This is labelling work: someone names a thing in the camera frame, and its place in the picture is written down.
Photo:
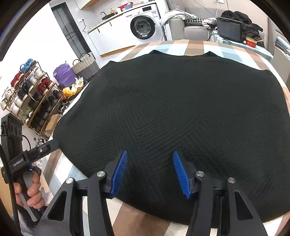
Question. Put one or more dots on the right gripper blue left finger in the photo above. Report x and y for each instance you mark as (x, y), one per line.
(118, 174)

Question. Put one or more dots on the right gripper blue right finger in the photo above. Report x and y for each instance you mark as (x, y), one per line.
(182, 175)

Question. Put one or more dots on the black knit sweater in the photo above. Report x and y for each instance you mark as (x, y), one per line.
(228, 119)

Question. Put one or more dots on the black clothes pile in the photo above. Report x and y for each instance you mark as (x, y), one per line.
(251, 30)

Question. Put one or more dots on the person's left hand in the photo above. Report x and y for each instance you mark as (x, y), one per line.
(36, 199)

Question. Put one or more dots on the metal shoe rack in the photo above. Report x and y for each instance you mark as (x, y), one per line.
(33, 97)

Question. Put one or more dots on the purple bag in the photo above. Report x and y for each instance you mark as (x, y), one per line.
(64, 75)

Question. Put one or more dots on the woven laundry basket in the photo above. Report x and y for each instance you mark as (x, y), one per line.
(85, 66)

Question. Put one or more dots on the white cabinet with counter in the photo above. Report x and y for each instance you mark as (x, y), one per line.
(112, 35)

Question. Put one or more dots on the grey sofa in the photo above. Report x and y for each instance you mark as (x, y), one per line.
(202, 9)

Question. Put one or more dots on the red snack box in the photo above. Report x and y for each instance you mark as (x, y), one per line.
(250, 42)

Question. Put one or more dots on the white washing machine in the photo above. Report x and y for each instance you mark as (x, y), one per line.
(142, 25)

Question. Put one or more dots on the black white checkered pillow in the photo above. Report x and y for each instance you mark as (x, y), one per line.
(194, 22)

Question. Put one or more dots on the white blanket on sofa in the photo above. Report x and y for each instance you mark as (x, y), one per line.
(176, 14)

